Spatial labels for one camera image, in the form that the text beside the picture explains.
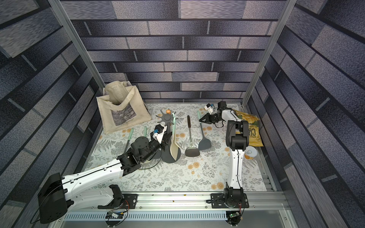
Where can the small yellow tin can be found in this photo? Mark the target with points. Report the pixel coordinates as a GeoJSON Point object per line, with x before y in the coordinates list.
{"type": "Point", "coordinates": [250, 153]}

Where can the grey spatula mint handle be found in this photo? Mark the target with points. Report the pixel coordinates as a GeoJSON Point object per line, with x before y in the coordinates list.
{"type": "Point", "coordinates": [129, 138]}

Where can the left circuit board with wires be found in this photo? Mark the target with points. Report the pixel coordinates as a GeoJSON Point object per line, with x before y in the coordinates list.
{"type": "Point", "coordinates": [113, 219]}

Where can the grey turner mint handle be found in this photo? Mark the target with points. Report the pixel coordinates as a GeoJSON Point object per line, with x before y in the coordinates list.
{"type": "Point", "coordinates": [205, 143]}

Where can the aluminium mounting rail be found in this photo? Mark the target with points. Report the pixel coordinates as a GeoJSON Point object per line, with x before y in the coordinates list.
{"type": "Point", "coordinates": [179, 201]}

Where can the circuit board with wires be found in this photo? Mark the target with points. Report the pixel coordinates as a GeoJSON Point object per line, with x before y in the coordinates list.
{"type": "Point", "coordinates": [233, 218]}
{"type": "Point", "coordinates": [113, 219]}

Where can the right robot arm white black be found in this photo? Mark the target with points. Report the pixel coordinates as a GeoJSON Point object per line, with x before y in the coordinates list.
{"type": "Point", "coordinates": [237, 139]}

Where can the right circuit board with wires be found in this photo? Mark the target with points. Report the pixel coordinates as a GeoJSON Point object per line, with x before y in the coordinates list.
{"type": "Point", "coordinates": [233, 218]}

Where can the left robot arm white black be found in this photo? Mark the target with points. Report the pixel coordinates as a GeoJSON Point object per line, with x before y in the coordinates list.
{"type": "Point", "coordinates": [59, 193]}

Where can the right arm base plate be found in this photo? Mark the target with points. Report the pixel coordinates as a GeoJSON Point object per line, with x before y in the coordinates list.
{"type": "Point", "coordinates": [218, 201]}

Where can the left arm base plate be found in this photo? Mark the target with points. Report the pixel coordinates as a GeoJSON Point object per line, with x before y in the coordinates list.
{"type": "Point", "coordinates": [128, 201]}

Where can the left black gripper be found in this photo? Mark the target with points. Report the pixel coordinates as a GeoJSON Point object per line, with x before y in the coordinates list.
{"type": "Point", "coordinates": [164, 142]}

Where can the grey utensil rack stand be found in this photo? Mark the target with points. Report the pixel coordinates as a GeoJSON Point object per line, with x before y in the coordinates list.
{"type": "Point", "coordinates": [166, 154]}

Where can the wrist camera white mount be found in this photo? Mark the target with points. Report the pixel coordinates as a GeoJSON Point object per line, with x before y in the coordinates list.
{"type": "Point", "coordinates": [158, 133]}
{"type": "Point", "coordinates": [210, 108]}

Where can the beige canvas tote bag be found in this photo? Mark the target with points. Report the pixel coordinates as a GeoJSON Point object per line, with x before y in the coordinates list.
{"type": "Point", "coordinates": [121, 107]}

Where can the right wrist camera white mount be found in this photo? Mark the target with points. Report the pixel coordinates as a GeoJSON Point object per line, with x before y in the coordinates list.
{"type": "Point", "coordinates": [210, 108]}

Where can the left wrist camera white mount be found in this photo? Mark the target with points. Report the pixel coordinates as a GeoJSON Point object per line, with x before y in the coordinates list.
{"type": "Point", "coordinates": [158, 133]}

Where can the grey spatula dark wood handle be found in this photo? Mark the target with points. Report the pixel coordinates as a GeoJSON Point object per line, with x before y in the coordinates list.
{"type": "Point", "coordinates": [191, 150]}

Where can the yellow green chips bag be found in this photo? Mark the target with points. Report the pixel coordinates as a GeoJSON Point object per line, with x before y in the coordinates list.
{"type": "Point", "coordinates": [255, 138]}

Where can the cream turner mint handle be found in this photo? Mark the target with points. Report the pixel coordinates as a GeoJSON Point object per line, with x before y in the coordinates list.
{"type": "Point", "coordinates": [174, 148]}

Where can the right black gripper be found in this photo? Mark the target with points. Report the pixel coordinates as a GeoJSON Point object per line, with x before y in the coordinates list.
{"type": "Point", "coordinates": [212, 118]}

